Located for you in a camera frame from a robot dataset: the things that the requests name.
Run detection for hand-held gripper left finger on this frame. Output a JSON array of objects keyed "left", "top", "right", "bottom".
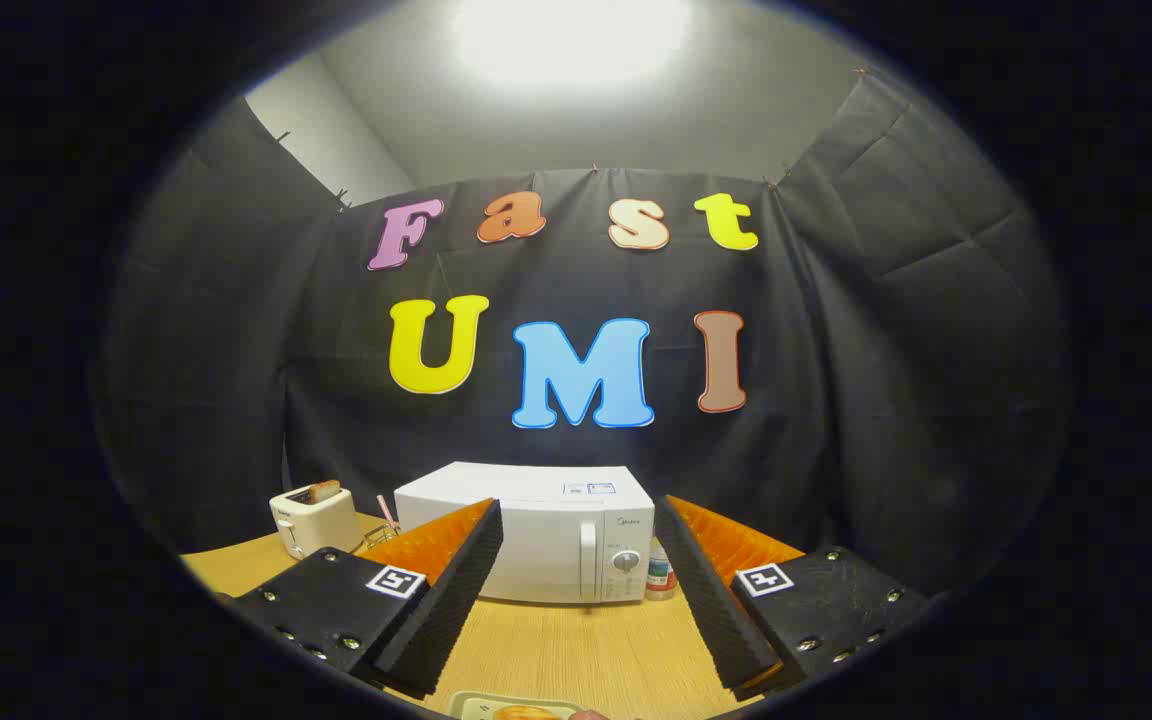
[{"left": 232, "top": 497, "right": 505, "bottom": 699}]

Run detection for cream plate with cherry print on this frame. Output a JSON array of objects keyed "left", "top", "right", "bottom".
[{"left": 448, "top": 690, "right": 587, "bottom": 720}]

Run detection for clear plastic water bottle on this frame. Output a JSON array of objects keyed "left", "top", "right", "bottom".
[{"left": 644, "top": 538, "right": 679, "bottom": 601}]

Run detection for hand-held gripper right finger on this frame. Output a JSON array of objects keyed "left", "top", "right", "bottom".
[{"left": 654, "top": 494, "right": 932, "bottom": 701}]

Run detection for black backdrop cloth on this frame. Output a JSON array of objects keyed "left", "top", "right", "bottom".
[{"left": 96, "top": 75, "right": 1072, "bottom": 601}]

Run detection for white microwave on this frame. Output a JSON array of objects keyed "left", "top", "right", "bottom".
[{"left": 394, "top": 461, "right": 655, "bottom": 606}]

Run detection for white toaster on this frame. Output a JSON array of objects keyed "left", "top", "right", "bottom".
[{"left": 269, "top": 482, "right": 364, "bottom": 560}]

